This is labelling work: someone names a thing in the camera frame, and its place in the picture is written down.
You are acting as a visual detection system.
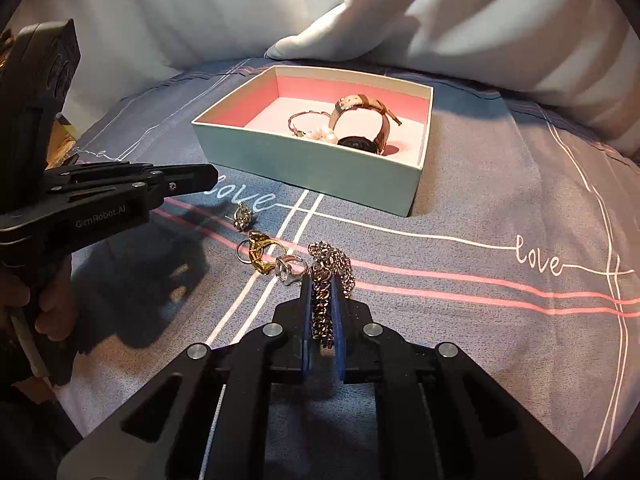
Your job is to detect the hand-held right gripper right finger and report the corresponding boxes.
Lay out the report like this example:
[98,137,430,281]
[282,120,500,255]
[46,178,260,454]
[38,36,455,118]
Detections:
[332,282,585,480]

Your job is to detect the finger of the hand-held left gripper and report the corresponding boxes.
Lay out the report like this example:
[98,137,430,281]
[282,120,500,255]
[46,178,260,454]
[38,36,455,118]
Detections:
[44,162,219,196]
[47,182,168,211]

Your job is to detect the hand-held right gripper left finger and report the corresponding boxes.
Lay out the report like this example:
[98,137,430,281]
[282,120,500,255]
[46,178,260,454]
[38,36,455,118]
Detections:
[57,280,316,480]

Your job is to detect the silver link chain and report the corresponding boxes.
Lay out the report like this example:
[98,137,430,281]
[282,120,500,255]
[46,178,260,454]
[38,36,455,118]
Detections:
[306,241,357,349]

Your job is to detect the thin rose gold bangle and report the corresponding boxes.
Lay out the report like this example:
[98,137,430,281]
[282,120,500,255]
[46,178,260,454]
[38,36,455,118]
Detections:
[288,109,333,137]

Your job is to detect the light blue box pink inside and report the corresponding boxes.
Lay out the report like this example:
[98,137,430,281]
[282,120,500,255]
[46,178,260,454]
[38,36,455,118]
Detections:
[192,64,435,218]

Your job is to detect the white pearl bracelet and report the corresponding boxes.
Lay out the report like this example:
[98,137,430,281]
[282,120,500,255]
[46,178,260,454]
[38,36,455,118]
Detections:
[299,127,342,147]

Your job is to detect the brown strap wristwatch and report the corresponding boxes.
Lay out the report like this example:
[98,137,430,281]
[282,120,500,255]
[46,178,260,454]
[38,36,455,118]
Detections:
[330,92,404,157]

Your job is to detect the person's left hand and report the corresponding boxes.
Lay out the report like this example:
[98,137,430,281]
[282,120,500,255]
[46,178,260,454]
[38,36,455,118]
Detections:
[10,260,77,343]

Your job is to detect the crystal cluster earring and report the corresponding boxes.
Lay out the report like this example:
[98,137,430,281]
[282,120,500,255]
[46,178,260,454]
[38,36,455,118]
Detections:
[227,202,257,232]

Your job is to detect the thin white stick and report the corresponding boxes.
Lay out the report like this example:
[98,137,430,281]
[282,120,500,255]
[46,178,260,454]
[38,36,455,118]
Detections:
[9,310,51,377]

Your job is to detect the light blue curtain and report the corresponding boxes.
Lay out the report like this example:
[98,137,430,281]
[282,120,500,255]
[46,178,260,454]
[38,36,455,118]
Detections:
[10,0,640,163]

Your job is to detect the blue striped bedsheet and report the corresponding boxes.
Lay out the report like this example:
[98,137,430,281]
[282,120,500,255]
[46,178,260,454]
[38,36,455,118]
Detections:
[50,57,640,480]

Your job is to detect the silver square ring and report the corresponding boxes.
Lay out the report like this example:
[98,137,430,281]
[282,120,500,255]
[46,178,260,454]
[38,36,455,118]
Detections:
[274,255,310,287]

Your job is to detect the chunky gold ring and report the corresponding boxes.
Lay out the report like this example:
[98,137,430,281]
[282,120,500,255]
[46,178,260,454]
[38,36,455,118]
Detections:
[248,230,287,275]

